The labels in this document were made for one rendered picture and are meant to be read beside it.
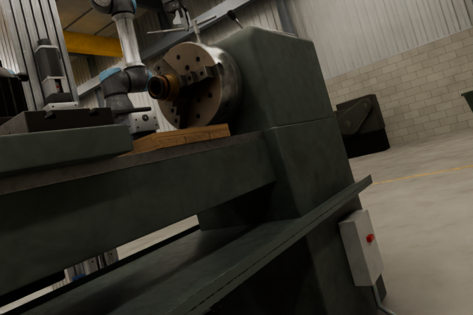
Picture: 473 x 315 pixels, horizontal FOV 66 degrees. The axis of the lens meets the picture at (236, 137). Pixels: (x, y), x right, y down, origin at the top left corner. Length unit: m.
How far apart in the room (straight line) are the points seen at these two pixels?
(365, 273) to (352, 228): 0.18
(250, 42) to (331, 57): 10.42
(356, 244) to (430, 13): 10.05
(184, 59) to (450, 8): 10.27
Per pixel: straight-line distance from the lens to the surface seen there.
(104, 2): 2.01
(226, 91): 1.24
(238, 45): 1.37
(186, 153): 0.98
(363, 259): 1.58
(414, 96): 11.13
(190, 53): 1.31
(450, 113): 11.06
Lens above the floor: 0.79
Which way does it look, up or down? 3 degrees up
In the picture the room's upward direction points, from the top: 15 degrees counter-clockwise
